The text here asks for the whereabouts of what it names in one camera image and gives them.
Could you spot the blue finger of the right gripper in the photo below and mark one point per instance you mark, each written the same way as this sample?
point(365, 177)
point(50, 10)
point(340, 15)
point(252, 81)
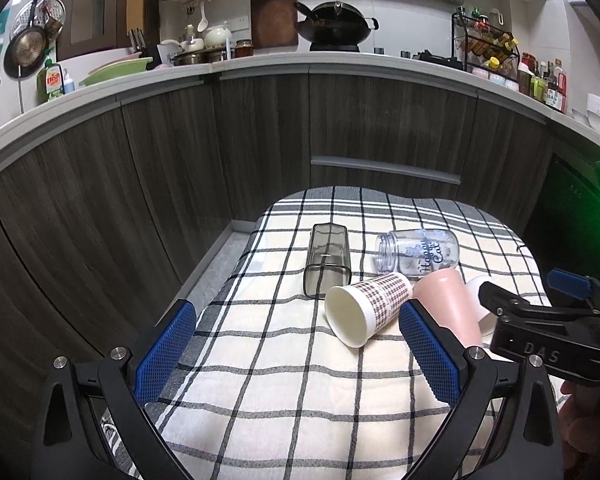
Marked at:
point(573, 285)
point(500, 301)

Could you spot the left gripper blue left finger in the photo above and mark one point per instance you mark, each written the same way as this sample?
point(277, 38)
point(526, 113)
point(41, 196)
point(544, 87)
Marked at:
point(69, 439)

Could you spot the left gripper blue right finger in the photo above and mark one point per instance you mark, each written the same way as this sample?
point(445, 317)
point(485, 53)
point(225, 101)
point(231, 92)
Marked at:
point(524, 442)

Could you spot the pink plastic cup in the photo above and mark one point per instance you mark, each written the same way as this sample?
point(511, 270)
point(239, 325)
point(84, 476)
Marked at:
point(445, 296)

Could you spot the plaid paper cup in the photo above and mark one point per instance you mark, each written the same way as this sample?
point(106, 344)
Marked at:
point(357, 312)

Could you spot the grey transparent square cup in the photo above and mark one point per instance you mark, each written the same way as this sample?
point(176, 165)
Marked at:
point(328, 261)

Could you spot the person's right hand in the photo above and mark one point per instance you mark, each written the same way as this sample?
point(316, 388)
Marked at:
point(579, 422)

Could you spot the black built-in dishwasher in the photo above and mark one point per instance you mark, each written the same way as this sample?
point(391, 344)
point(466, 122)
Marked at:
point(563, 231)

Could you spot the clear glass printed bottle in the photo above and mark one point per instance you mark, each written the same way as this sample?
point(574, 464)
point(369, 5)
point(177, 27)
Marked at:
point(416, 253)

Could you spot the checked white tablecloth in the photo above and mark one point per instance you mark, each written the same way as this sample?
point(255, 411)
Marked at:
point(265, 390)

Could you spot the red label sauce bottle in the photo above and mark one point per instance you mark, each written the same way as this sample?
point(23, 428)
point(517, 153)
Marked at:
point(556, 92)

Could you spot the black spice rack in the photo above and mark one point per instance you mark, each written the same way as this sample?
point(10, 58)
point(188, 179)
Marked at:
point(479, 45)

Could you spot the black wok with lid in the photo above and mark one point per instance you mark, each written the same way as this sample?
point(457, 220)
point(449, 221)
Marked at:
point(334, 26)

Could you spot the wooden cutting board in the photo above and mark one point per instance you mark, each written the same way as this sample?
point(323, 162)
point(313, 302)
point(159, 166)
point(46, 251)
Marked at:
point(273, 24)

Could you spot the green dish soap bottle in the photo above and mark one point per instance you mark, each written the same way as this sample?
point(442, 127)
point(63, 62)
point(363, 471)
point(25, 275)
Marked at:
point(49, 82)

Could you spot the green plastic basin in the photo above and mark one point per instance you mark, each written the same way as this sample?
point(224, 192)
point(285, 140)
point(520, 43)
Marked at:
point(113, 70)

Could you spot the white teapot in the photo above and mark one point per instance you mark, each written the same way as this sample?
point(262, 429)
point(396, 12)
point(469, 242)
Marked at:
point(217, 36)

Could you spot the hanging frying pan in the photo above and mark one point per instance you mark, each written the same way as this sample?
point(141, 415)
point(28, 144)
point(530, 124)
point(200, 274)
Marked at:
point(36, 26)

